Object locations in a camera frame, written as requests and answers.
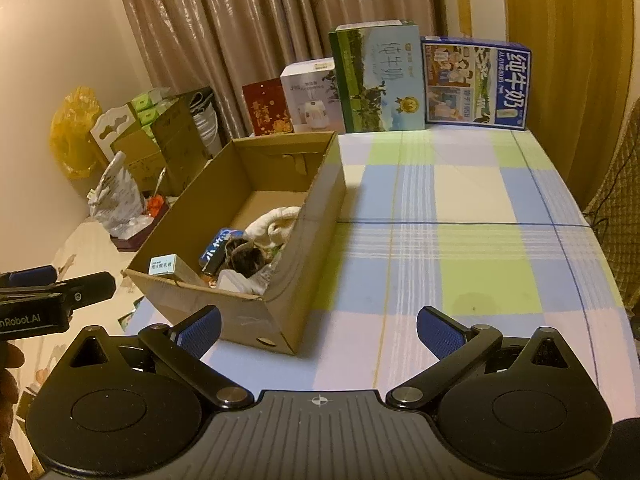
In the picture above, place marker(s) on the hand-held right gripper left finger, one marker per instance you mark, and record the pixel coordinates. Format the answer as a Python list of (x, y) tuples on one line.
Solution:
[(200, 332)]

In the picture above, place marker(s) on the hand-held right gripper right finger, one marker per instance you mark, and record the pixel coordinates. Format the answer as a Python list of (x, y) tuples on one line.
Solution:
[(440, 332)]

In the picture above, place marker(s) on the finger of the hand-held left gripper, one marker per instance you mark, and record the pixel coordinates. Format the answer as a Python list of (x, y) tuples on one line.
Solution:
[(30, 276), (92, 287)]

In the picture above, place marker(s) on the long green white carton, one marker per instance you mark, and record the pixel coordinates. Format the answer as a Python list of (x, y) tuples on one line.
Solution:
[(165, 264)]

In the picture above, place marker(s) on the clear plastic box blue label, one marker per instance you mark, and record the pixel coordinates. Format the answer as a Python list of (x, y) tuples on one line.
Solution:
[(215, 252)]

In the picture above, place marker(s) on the dark hair scrunchie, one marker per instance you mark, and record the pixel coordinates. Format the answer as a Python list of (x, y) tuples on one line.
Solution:
[(245, 260)]

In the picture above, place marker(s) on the white cloth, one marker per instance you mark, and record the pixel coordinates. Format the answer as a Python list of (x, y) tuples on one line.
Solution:
[(270, 225)]

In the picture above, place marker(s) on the person's left hand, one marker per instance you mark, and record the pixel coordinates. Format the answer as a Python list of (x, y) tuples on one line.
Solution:
[(7, 380)]

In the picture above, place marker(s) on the white patterned sheet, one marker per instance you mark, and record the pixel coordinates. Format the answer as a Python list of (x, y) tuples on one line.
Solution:
[(60, 250)]

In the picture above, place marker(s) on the dark red tray box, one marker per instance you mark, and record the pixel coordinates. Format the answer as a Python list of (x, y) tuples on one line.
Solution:
[(132, 240)]

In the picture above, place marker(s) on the plaid tablecloth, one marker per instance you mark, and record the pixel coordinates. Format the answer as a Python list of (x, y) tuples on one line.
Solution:
[(475, 260)]

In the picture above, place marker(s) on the silver snack bag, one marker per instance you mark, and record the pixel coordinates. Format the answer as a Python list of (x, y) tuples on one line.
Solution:
[(117, 195)]

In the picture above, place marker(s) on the orange snack packets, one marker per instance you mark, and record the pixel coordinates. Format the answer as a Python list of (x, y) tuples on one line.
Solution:
[(156, 204)]

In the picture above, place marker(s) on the metal spoon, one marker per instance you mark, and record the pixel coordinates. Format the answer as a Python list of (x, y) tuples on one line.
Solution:
[(160, 182)]

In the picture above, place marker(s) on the yellow plastic bag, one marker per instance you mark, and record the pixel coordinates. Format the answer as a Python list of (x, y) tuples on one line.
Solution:
[(75, 135)]

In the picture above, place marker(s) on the brown cardboard storage box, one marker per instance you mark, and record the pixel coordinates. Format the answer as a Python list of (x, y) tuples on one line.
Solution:
[(170, 150)]

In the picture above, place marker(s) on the white cardboard cutout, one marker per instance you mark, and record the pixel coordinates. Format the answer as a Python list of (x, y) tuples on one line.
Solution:
[(112, 127)]

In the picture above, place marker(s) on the stack of green tissue packs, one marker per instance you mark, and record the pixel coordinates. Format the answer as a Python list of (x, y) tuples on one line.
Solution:
[(147, 107)]

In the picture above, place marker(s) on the black and white paper bag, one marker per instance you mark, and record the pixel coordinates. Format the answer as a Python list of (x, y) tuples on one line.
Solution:
[(205, 120)]

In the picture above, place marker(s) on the red gift box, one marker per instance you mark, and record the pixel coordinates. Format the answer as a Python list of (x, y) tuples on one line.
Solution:
[(265, 110)]

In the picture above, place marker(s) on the blue milk carton case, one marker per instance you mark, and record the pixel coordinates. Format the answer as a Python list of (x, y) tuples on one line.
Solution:
[(475, 85)]

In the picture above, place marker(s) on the white humidifier box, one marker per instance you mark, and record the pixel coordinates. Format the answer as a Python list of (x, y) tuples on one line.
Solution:
[(310, 100)]

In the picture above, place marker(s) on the green milk carton case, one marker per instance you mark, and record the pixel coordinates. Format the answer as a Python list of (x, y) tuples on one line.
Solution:
[(380, 80)]

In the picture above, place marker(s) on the beige curtain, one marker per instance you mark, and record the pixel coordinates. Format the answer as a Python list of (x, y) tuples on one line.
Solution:
[(275, 20)]

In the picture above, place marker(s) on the wooden wall strip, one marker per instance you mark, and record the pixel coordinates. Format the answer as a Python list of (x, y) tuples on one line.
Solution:
[(465, 7)]

